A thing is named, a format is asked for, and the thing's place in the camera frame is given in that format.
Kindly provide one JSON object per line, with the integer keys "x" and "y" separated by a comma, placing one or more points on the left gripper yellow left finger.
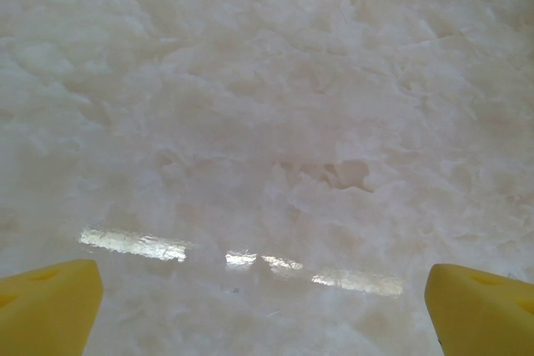
{"x": 54, "y": 314}

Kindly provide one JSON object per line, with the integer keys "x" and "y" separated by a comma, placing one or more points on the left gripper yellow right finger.
{"x": 480, "y": 318}

